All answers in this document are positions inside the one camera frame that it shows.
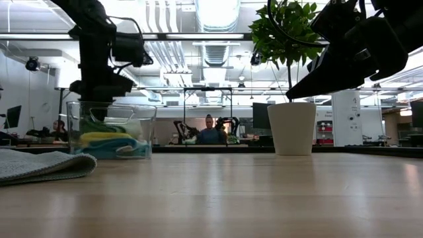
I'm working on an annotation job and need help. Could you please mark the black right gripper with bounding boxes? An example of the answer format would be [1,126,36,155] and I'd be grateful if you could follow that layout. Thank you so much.
[286,15,410,100]

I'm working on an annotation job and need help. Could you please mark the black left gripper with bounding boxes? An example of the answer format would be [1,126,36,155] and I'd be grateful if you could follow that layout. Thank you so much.
[68,67,135,122]

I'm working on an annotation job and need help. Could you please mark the green microfiber towel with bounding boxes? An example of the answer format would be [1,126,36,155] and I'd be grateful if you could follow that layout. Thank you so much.
[79,119,143,136]

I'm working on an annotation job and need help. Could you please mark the yellow microfiber towel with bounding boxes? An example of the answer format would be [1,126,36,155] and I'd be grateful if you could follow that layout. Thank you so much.
[79,132,134,145]

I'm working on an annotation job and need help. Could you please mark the teal fluffy microfiber towel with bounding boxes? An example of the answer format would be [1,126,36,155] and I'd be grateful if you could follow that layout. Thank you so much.
[73,138,143,159]

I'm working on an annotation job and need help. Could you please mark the grey microfiber towel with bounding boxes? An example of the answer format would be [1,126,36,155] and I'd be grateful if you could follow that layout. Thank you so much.
[0,148,98,186]

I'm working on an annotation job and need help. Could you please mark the clear plastic bin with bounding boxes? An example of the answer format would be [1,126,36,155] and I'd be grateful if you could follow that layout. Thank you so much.
[65,100,158,160]

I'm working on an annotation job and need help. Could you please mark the white tall appliance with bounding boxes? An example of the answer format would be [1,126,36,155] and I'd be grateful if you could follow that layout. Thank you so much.
[331,89,362,147]

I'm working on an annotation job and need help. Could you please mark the person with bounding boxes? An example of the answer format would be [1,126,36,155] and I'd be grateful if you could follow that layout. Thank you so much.
[196,114,229,145]
[49,119,69,143]

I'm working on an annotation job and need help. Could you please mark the red storage drawers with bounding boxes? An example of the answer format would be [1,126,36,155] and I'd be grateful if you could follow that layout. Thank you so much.
[316,120,334,145]

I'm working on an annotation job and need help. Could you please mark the white plant pot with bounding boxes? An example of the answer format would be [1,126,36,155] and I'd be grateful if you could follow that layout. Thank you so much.
[266,102,317,156]

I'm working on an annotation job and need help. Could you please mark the green leafy plant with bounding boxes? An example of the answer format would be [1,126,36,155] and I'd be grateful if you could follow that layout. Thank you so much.
[249,0,330,104]

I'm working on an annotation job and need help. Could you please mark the dark background screen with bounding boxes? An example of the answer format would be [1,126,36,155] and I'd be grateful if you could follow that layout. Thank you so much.
[252,102,276,130]

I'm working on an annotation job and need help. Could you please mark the black background monitor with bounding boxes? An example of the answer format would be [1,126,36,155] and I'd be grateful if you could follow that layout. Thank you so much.
[5,105,22,130]

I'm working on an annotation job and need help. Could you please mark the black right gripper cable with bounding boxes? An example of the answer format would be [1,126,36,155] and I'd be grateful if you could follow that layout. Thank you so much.
[266,0,328,48]

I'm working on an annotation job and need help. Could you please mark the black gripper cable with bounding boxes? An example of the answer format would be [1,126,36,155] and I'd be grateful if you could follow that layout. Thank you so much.
[266,0,328,48]
[108,15,146,60]

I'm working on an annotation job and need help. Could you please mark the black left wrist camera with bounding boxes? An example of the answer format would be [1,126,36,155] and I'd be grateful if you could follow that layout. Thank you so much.
[111,32,155,69]

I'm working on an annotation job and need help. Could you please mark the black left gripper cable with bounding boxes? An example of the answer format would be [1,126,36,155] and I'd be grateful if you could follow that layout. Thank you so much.
[108,15,146,60]

